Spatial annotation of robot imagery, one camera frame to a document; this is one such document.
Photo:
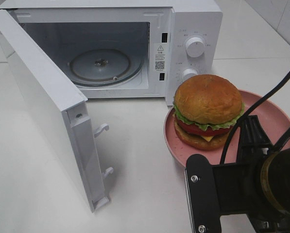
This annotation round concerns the lower white round knob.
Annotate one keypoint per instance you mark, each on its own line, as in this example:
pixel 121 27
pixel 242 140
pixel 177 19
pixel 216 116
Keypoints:
pixel 188 73

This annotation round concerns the white microwave door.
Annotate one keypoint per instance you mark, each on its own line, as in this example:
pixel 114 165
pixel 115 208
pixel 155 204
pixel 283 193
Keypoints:
pixel 59 108

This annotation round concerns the pink round plate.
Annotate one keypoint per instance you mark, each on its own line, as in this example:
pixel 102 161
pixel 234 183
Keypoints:
pixel 272 119

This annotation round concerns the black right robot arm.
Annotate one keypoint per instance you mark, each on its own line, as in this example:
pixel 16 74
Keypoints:
pixel 268 180

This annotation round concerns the burger with lettuce and tomato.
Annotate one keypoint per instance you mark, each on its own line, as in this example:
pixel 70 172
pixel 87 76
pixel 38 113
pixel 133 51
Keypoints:
pixel 206 108

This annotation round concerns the upper white round knob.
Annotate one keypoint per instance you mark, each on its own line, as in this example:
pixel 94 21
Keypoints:
pixel 195 46

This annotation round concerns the white round knob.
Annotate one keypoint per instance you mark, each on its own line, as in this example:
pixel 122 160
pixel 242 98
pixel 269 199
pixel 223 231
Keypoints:
pixel 188 73
pixel 195 46

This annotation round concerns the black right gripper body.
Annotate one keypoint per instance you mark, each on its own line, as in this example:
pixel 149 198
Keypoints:
pixel 252 151

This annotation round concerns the white microwave oven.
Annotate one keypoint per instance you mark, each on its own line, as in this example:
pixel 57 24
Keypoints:
pixel 156 30

